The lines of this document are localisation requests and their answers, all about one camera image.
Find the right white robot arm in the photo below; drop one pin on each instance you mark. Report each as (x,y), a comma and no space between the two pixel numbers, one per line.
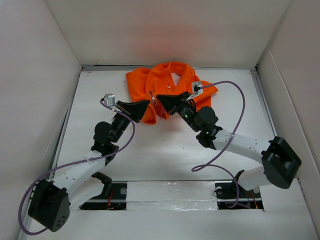
(279,163)

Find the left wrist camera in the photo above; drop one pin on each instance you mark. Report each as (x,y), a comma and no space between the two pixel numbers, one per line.
(109,100)

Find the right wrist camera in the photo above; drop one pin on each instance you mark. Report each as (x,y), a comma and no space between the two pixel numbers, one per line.
(197,88)

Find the orange zip jacket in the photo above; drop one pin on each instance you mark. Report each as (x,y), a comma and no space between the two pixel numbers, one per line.
(169,78)

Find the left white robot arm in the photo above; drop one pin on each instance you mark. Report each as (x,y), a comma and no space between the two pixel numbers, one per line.
(51,201)

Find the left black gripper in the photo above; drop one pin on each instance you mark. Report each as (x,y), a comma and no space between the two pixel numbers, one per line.
(134,110)

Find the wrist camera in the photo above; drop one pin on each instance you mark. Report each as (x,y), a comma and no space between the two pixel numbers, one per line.
(197,88)
(109,100)

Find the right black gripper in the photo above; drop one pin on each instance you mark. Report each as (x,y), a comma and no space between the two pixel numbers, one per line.
(174,103)

